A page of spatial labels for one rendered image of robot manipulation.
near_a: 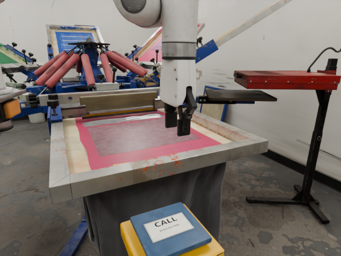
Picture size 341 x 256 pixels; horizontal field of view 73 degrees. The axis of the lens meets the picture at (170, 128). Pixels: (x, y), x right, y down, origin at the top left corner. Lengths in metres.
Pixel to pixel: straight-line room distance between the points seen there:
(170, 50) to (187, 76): 0.06
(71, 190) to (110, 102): 0.62
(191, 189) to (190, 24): 0.48
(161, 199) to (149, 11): 0.50
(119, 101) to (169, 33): 0.63
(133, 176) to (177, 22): 0.33
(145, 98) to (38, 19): 4.26
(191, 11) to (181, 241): 0.41
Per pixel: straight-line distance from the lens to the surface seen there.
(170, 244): 0.37
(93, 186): 0.52
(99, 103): 1.06
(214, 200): 0.84
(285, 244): 1.92
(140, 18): 0.47
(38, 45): 5.18
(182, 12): 0.49
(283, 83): 1.66
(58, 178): 0.54
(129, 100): 1.09
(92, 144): 0.79
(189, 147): 0.73
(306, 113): 2.73
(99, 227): 0.70
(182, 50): 0.49
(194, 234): 0.39
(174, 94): 0.49
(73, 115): 1.05
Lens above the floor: 1.23
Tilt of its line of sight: 18 degrees down
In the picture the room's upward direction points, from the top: straight up
